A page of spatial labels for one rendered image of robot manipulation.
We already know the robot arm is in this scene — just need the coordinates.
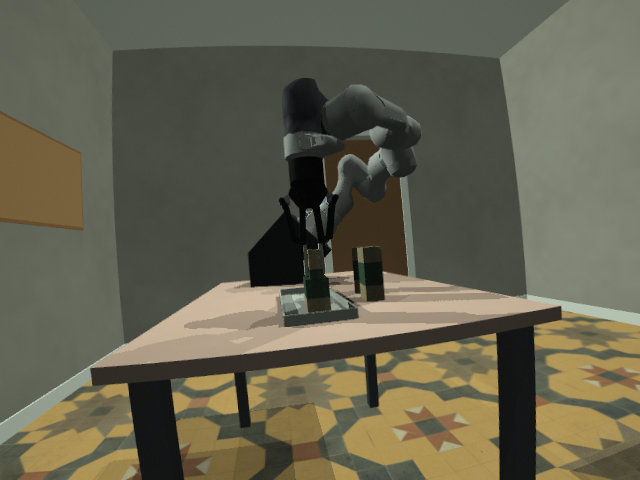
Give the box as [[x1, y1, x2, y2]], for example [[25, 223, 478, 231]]
[[282, 78, 421, 235]]

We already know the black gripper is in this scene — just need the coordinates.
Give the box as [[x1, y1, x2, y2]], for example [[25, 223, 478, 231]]
[[279, 156, 339, 276]]

